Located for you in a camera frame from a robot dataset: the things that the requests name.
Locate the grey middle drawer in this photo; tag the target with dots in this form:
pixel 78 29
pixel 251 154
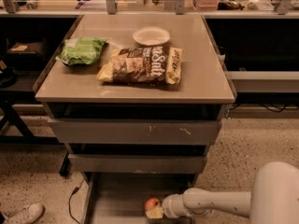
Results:
pixel 138 164

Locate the grey drawer cabinet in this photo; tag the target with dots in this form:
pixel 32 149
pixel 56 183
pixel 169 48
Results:
pixel 151 105

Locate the white paper bowl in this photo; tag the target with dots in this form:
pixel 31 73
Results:
pixel 151 35

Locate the red apple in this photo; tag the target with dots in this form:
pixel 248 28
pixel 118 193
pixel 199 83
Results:
pixel 152 203

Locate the green chip bag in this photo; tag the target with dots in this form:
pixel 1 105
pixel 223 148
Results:
pixel 81 50

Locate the white sneaker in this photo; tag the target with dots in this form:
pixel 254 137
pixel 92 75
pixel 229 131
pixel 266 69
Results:
pixel 28 215

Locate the brown sea salt chip bag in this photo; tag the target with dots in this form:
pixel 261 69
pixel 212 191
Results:
pixel 143 65

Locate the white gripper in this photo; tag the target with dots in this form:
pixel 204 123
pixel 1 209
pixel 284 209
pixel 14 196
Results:
pixel 170 205

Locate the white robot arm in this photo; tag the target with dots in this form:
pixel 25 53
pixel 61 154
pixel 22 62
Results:
pixel 273 199

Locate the grey open bottom drawer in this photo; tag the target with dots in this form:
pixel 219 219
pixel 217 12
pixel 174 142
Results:
pixel 119 198

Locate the grey top drawer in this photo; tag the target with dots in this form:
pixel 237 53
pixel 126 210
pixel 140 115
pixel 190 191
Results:
pixel 135 132

